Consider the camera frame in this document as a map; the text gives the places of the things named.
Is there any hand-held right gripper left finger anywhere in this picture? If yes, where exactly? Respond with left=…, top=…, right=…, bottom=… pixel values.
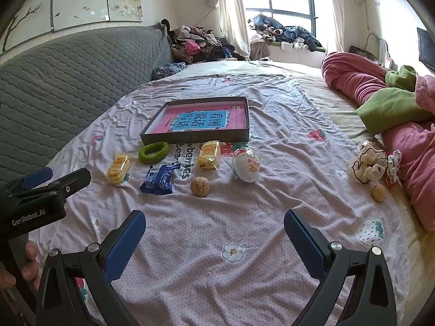
left=36, top=210, right=147, bottom=326

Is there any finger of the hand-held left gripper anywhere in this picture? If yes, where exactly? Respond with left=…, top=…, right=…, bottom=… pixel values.
left=21, top=166, right=54, bottom=191
left=48, top=168, right=92, bottom=198

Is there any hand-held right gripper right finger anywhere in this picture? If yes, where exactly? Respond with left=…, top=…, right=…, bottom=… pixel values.
left=284, top=209, right=397, bottom=326

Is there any small yellow snack packet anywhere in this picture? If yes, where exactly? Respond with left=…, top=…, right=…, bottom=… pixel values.
left=105, top=154, right=132, bottom=187

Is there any blue snack packet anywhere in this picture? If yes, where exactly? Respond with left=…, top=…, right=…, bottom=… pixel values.
left=139, top=164, right=176, bottom=195

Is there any green fuzzy ring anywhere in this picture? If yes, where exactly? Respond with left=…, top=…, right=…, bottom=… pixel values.
left=138, top=142, right=169, bottom=164

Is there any white egg-shaped snack packet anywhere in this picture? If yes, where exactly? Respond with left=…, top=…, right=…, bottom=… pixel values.
left=232, top=147, right=262, bottom=183

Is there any walnut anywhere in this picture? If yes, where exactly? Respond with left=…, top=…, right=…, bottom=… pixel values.
left=371, top=183, right=386, bottom=202
left=190, top=175, right=209, bottom=197

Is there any large yellow snack packet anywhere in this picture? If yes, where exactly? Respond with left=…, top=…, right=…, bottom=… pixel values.
left=197, top=140, right=222, bottom=170

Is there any shallow dark cardboard tray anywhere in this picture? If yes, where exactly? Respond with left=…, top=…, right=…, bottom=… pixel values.
left=139, top=96, right=251, bottom=146

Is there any person's left hand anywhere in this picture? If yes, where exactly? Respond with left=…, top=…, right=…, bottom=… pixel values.
left=0, top=240, right=43, bottom=293

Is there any pink strawberry printed sheet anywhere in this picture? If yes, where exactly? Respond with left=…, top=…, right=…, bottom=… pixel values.
left=29, top=71, right=412, bottom=326

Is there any cream scrunchie with dark trim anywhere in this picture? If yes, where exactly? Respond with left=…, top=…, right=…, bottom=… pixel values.
left=347, top=144, right=388, bottom=184

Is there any grey quilted headboard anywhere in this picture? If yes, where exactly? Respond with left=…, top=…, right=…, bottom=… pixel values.
left=0, top=24, right=174, bottom=186

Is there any beige bedsheet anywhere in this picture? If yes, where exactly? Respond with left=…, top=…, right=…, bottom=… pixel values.
left=163, top=59, right=435, bottom=313

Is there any dark floral cloth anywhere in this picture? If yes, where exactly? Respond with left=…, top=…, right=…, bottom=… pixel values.
left=150, top=62, right=187, bottom=81

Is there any green blanket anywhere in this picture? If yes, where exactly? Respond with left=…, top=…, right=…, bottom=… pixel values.
left=356, top=65, right=435, bottom=136

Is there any pink quilt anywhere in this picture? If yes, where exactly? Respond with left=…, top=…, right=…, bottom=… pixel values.
left=321, top=52, right=435, bottom=232

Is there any pile of clothes on windowsill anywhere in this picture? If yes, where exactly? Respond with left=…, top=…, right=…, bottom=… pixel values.
left=247, top=13, right=323, bottom=53

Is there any black television screen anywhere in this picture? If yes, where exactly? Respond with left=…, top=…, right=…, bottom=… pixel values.
left=417, top=27, right=435, bottom=73

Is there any cream curtain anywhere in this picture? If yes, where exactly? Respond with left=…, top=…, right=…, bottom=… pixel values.
left=212, top=0, right=252, bottom=60
left=324, top=0, right=354, bottom=55

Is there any white dotted hair tie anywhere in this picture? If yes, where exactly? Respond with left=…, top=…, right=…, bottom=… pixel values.
left=385, top=149, right=402, bottom=188

